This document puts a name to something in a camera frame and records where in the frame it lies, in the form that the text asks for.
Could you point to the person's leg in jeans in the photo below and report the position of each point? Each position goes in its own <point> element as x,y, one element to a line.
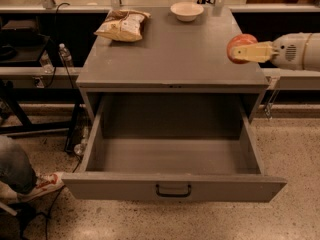
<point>15,168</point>

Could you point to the black drawer handle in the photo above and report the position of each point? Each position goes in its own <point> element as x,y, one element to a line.
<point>173,192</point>

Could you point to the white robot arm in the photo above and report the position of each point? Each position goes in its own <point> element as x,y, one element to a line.
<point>312,57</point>

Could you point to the chip bag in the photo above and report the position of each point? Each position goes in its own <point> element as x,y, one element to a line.
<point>123,25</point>

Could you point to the white bowl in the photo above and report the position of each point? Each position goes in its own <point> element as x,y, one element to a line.
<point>186,11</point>

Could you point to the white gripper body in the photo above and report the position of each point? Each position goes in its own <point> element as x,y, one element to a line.
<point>287,52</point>

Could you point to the red apple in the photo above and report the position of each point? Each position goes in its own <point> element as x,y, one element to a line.
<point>239,40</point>

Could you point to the grey open top drawer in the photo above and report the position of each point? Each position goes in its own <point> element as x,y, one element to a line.
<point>140,140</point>

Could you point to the clear water bottle on shelf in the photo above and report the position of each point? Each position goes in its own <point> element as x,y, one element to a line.
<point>65,56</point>

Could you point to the black side table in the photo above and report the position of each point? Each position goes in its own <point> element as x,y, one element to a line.
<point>23,80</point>

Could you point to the water bottle on floor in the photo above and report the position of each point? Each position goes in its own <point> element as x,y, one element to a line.
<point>79,149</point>

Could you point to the white red sneaker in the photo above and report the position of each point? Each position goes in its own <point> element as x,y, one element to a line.
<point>44,184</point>

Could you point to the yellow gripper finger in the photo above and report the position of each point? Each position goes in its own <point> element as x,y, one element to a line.
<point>258,52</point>

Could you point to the grey metal cabinet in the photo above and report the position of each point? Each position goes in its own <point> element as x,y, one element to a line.
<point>173,57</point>

